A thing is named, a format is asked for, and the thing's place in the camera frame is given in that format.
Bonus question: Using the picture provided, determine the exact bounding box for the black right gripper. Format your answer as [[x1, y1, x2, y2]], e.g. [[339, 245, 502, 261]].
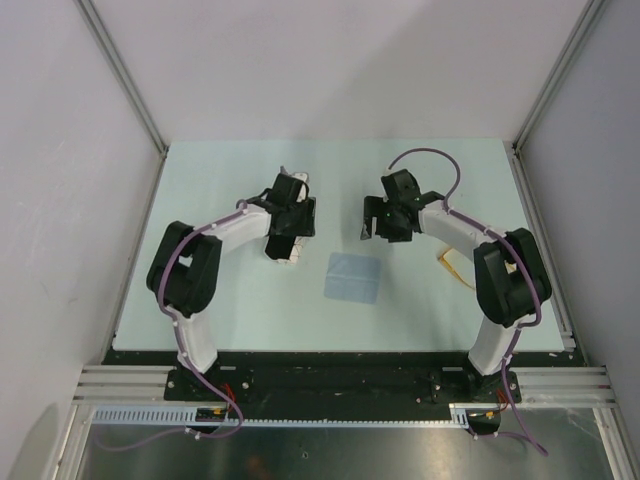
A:
[[361, 195, 413, 243]]

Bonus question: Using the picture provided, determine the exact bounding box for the white geometric glasses case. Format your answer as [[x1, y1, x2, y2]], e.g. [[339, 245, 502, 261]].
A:
[[265, 235, 307, 265]]

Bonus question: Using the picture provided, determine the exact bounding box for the blue cleaning cloth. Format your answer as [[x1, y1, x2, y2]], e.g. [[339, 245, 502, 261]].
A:
[[324, 252, 382, 305]]

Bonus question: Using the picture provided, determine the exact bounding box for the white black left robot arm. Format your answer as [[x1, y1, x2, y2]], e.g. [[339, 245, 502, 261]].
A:
[[146, 168, 316, 400]]

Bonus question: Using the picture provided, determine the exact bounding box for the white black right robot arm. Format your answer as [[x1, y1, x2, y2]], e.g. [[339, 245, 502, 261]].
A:
[[361, 169, 552, 401]]

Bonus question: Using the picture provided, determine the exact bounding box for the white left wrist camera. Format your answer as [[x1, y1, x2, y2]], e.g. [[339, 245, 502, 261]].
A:
[[280, 165, 309, 203]]

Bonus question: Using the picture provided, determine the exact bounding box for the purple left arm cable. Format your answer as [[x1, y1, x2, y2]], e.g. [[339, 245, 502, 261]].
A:
[[94, 199, 245, 451]]

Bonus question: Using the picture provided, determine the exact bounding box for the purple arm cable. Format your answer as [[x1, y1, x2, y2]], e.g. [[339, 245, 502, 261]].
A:
[[94, 199, 245, 451], [388, 146, 550, 457]]

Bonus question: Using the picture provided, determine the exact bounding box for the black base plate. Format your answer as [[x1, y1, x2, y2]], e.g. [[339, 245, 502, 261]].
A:
[[102, 348, 585, 403]]

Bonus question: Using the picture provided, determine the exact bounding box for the right aluminium side rail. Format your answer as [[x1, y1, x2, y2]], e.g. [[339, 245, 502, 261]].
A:
[[504, 142, 578, 351]]

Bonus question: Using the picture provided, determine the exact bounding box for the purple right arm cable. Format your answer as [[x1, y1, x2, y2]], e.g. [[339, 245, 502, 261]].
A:
[[388, 146, 550, 457]]

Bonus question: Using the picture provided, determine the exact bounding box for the grey slotted cable duct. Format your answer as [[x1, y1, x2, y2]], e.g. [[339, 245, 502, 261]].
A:
[[93, 405, 468, 428]]

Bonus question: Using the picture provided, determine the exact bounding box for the aluminium front frame rail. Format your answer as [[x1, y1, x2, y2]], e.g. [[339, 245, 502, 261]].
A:
[[74, 366, 617, 409]]

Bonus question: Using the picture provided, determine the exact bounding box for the left aluminium corner post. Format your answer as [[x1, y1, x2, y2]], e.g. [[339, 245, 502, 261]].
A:
[[73, 0, 169, 157]]

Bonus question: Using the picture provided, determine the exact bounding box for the aluminium corner post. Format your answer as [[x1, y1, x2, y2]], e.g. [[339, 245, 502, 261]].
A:
[[73, 0, 169, 157], [511, 0, 610, 153]]

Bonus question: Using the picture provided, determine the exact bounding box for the right aluminium corner post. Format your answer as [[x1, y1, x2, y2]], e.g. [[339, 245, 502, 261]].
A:
[[511, 0, 610, 153]]

